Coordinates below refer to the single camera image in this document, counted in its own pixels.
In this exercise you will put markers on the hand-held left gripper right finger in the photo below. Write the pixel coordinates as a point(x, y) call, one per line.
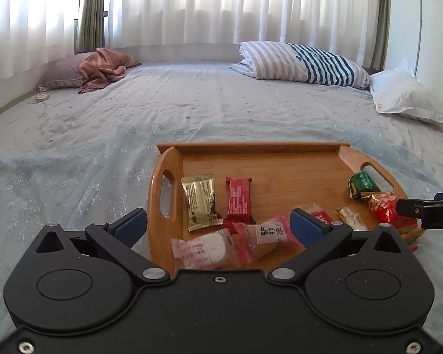
point(306, 228)

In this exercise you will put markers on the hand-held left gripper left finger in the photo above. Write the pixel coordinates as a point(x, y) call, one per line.
point(129, 225)

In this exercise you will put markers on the red and gold snack packet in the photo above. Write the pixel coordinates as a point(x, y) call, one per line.
point(384, 210)

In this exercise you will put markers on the clear biscuit packet red label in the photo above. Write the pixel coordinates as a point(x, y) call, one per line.
point(413, 247)

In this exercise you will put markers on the pink snack packet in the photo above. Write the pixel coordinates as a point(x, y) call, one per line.
point(265, 234)

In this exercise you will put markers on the clear nougat bar packet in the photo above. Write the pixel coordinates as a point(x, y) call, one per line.
point(350, 217)

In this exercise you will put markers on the green snack packet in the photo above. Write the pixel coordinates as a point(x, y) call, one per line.
point(361, 183)

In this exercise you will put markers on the dark red bar packet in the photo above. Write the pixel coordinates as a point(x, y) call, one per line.
point(239, 199)

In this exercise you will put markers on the white round snack packet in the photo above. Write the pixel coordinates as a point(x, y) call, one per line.
point(206, 249)

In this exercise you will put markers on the white pillow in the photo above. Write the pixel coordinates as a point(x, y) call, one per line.
point(406, 94)

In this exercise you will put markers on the small round metal object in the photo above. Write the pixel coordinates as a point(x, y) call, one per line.
point(40, 98)

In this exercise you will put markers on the pink crumpled cloth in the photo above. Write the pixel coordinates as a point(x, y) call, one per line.
point(103, 68)

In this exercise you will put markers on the striped folded duvet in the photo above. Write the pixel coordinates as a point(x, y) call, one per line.
point(299, 62)

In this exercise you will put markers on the purple pillow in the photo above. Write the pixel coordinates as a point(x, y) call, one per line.
point(61, 72)

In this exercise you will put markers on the grey-green drape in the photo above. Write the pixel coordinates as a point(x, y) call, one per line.
point(91, 11)
point(381, 18)

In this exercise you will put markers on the white sheer curtain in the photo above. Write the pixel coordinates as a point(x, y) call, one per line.
point(225, 3)

